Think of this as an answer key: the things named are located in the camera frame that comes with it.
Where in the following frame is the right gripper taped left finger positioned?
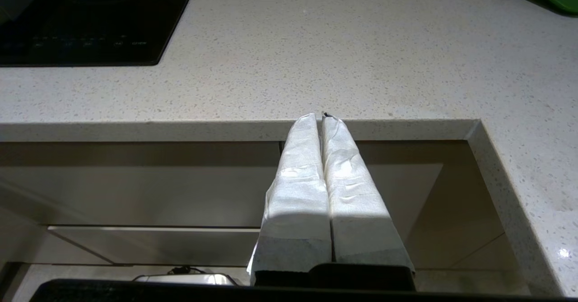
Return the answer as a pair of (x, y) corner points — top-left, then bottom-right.
(247, 113), (333, 286)

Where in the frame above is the black induction cooktop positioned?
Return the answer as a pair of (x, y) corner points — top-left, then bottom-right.
(0, 0), (202, 67)

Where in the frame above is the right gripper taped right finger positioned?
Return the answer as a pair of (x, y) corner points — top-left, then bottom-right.
(321, 112), (415, 273)

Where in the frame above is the silver black robot base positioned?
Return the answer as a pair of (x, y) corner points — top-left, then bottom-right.
(133, 267), (238, 287)

